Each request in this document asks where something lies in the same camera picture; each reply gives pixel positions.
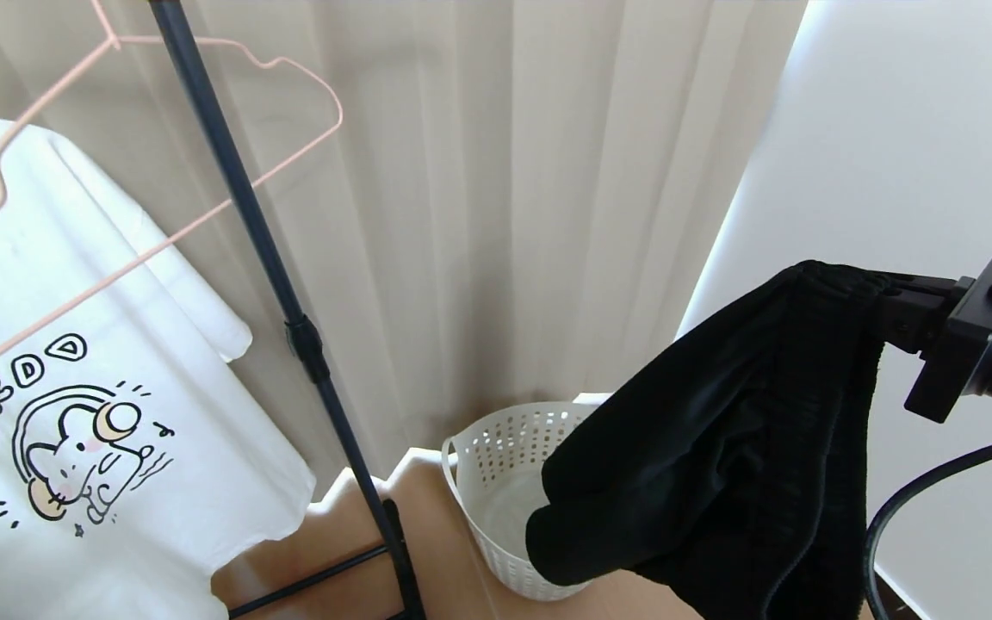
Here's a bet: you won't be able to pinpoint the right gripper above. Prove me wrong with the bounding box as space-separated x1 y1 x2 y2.
905 250 992 423

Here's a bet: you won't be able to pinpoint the black shorts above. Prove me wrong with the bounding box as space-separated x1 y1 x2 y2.
526 260 889 620

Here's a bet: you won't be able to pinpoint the pink clothes hanger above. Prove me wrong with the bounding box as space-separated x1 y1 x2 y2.
0 0 344 384

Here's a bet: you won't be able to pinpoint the white printed T-shirt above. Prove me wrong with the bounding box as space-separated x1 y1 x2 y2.
0 116 316 620

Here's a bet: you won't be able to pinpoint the white laundry basket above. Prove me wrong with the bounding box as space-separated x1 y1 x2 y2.
442 400 626 602

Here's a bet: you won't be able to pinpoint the black clothes rack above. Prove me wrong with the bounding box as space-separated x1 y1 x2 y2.
147 0 426 620

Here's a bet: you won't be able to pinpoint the white curtain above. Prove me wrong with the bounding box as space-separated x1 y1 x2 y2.
0 0 807 500

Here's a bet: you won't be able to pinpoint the black cable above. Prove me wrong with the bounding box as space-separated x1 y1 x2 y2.
862 422 992 620

